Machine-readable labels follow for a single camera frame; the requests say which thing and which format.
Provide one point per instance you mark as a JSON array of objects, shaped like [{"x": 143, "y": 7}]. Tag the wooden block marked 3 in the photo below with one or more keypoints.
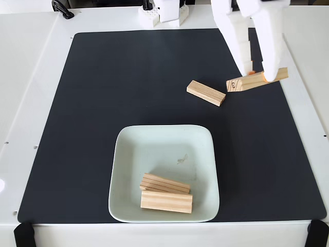
[{"x": 246, "y": 83}]

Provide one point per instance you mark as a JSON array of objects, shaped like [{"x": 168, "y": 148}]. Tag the grooved wooden block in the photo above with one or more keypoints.
[
  {"x": 205, "y": 92},
  {"x": 164, "y": 183}
]

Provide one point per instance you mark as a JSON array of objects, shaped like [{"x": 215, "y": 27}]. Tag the wooden block marked 2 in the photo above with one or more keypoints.
[{"x": 167, "y": 202}]

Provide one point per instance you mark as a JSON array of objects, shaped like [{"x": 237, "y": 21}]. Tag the pale green square plate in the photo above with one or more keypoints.
[{"x": 159, "y": 149}]

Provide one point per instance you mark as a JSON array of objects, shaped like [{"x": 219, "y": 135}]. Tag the black base clamp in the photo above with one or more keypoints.
[
  {"x": 182, "y": 3},
  {"x": 147, "y": 4}
]

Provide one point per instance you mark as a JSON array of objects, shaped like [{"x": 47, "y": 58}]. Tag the black table clamp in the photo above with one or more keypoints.
[{"x": 63, "y": 9}]

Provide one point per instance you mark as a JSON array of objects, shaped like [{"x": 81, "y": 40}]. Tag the black table mat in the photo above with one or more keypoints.
[{"x": 77, "y": 128}]

